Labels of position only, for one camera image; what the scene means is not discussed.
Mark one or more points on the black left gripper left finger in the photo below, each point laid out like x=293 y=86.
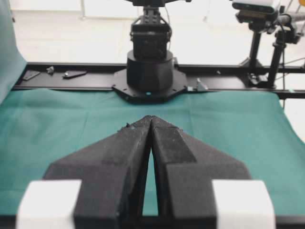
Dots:
x=113 y=175

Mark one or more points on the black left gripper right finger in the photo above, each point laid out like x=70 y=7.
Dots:
x=184 y=168

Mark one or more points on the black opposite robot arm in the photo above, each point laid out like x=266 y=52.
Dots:
x=150 y=174

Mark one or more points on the green table cloth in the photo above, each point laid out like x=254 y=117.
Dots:
x=38 y=127

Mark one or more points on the green backdrop curtain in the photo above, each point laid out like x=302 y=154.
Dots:
x=12 y=63

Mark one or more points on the silver corner bracket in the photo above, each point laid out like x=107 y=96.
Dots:
x=200 y=86

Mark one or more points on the black flat bracket plate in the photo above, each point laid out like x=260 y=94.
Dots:
x=73 y=74

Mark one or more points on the black camera stand post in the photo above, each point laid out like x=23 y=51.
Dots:
x=252 y=78

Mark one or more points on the black aluminium rail frame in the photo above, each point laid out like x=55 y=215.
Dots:
x=111 y=77

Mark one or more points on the white camera on stand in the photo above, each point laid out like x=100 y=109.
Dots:
x=260 y=15

